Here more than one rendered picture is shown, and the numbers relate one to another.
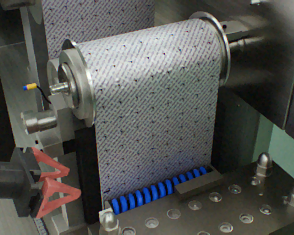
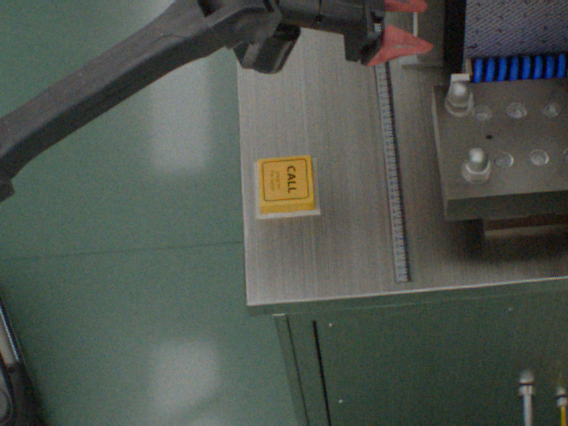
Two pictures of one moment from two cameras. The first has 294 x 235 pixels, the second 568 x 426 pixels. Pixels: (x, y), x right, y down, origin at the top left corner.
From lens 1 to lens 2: 89 cm
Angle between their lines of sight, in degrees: 35
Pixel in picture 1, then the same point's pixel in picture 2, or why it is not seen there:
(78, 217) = (434, 51)
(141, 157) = (529, 21)
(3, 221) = not seen: hidden behind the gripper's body
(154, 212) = (527, 96)
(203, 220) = not seen: outside the picture
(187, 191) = not seen: outside the picture
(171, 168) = not seen: outside the picture
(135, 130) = not seen: outside the picture
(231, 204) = not seen: outside the picture
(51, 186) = (392, 39)
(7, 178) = (342, 14)
